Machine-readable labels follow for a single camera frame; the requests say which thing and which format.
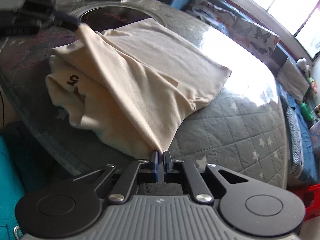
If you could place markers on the grey pillow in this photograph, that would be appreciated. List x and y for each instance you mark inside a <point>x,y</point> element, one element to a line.
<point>292,80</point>

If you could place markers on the teal fabric seat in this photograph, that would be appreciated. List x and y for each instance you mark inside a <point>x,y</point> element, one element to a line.
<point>11,192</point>

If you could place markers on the colourful toys pile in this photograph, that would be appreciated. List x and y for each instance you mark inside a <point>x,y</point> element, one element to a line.
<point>313,83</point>

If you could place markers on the black round induction cooktop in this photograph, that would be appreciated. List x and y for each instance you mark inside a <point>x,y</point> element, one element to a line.
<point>112,17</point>

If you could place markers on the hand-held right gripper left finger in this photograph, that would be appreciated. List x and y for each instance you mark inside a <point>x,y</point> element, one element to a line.
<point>155,165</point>

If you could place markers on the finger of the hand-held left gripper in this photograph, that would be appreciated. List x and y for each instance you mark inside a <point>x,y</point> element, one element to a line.
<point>68,22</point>

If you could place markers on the green plastic basin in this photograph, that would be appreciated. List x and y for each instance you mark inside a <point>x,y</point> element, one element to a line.
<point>307,111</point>

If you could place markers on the butterfly print pillow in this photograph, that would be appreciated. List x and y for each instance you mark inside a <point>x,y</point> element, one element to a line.
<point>257,40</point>
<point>212,13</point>

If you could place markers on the grey quilted star table cover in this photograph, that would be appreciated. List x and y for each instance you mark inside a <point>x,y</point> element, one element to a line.
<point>225,130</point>

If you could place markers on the window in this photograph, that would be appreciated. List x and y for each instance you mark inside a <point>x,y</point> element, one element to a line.
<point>282,2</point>

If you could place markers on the cream garment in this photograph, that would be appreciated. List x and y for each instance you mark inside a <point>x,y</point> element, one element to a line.
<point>140,85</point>

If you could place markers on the panda plush toy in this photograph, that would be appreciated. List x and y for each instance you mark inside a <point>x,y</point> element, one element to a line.
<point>303,66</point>

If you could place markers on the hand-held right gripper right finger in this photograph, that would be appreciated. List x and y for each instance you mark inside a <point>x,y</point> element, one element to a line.
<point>167,165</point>

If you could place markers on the red plastic stool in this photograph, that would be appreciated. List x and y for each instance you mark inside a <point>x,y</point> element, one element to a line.
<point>308,202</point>

